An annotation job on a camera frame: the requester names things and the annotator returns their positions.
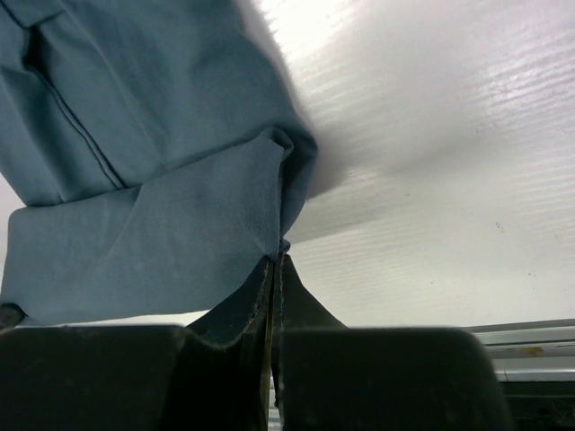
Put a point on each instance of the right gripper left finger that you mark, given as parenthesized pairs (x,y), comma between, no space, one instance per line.
(234,369)

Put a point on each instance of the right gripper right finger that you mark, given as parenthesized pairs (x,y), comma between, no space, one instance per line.
(309,357)

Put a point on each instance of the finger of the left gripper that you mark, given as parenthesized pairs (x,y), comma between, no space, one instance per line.
(11,315)

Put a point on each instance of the dark blue-grey t shirt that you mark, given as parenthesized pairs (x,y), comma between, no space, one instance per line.
(155,149)

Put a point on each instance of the aluminium front rail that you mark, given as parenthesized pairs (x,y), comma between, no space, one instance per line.
(538,351)

